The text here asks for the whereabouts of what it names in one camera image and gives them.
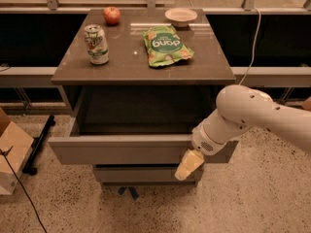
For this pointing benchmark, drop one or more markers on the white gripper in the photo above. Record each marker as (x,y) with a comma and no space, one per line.
(202,143)

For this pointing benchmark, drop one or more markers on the grey top drawer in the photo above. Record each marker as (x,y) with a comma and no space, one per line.
(133,125)

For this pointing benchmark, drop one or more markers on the grey drawer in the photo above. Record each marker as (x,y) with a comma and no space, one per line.
(133,125)
(142,174)

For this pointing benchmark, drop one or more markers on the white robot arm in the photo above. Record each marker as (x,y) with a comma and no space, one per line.
(238,108)

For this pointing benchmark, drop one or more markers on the grey bottom drawer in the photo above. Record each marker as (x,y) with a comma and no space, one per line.
(142,174)

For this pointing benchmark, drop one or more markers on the grey drawer cabinet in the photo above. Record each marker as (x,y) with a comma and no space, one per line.
(128,59)

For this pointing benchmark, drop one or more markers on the green chip bag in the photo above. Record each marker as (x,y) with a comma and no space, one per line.
(164,46)

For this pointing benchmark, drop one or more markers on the white bowl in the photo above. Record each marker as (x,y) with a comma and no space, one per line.
(180,17)

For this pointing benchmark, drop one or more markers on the green white soda can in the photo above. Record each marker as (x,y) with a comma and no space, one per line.
(96,44)

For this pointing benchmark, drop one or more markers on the black stand leg left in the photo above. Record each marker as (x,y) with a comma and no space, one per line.
(36,147)

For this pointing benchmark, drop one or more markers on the red apple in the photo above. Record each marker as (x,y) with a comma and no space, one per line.
(112,15)

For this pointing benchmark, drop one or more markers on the cardboard box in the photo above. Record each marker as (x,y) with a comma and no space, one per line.
(16,144)

